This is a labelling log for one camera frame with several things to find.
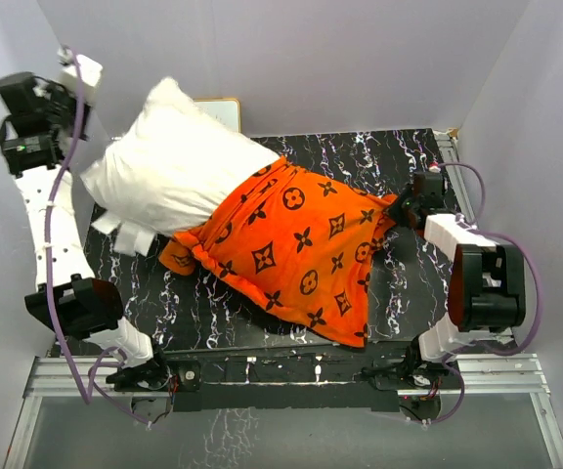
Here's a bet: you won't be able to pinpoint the orange patterned pillowcase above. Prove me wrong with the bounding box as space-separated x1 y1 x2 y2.
159 158 397 348

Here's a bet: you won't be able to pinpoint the white pillow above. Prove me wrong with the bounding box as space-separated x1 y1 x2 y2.
81 77 279 256

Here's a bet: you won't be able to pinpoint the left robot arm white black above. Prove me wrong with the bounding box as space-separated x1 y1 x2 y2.
0 71 171 390

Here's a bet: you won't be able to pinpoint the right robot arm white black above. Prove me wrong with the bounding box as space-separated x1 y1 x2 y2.
388 170 526 388

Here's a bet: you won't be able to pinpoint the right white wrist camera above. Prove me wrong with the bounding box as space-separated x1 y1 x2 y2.
428 162 442 174

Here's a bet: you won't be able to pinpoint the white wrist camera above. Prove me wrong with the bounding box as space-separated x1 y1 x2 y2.
428 162 442 174
57 47 104 107

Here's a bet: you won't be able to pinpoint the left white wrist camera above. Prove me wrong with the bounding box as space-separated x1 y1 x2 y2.
57 47 104 107

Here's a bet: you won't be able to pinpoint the small whiteboard yellow frame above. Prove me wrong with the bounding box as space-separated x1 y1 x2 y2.
195 98 241 132

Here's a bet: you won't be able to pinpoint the aluminium frame rail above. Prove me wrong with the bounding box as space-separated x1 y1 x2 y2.
5 344 563 468

